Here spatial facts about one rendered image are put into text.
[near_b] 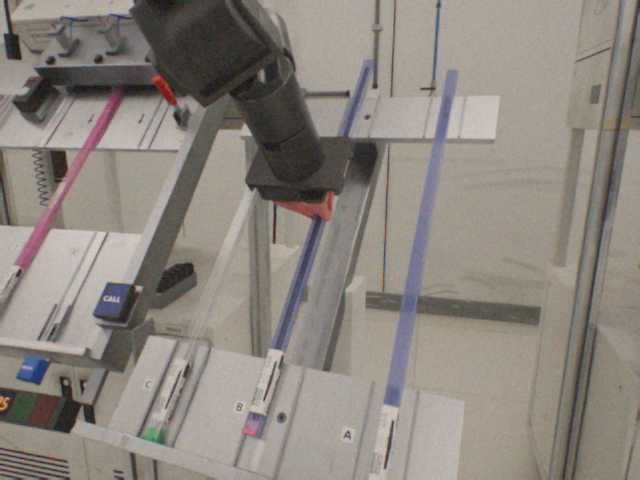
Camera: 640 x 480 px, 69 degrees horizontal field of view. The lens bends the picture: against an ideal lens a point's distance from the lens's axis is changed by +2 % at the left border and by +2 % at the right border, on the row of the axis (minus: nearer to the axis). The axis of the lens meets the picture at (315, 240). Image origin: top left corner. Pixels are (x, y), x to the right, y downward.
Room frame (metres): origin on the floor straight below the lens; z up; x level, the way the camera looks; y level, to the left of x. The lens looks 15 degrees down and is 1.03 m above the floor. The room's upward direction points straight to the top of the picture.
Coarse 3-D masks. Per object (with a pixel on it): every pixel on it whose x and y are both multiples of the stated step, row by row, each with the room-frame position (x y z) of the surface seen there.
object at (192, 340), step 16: (256, 192) 0.58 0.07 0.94; (240, 208) 0.56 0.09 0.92; (240, 224) 0.55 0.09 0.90; (240, 240) 0.54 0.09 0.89; (224, 256) 0.52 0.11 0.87; (224, 272) 0.51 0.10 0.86; (208, 288) 0.49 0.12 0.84; (208, 304) 0.48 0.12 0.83; (192, 320) 0.47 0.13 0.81; (208, 320) 0.47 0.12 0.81; (192, 336) 0.45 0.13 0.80; (192, 352) 0.44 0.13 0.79; (160, 432) 0.39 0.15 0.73
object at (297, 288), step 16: (368, 64) 0.69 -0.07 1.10; (368, 80) 0.67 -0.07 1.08; (352, 96) 0.65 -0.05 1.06; (352, 112) 0.63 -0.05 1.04; (352, 128) 0.61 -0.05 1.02; (320, 224) 0.51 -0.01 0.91; (304, 256) 0.49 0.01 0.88; (304, 272) 0.47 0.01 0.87; (304, 288) 0.47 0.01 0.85; (288, 304) 0.45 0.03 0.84; (288, 320) 0.44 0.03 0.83; (288, 336) 0.43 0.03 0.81; (256, 416) 0.38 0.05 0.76
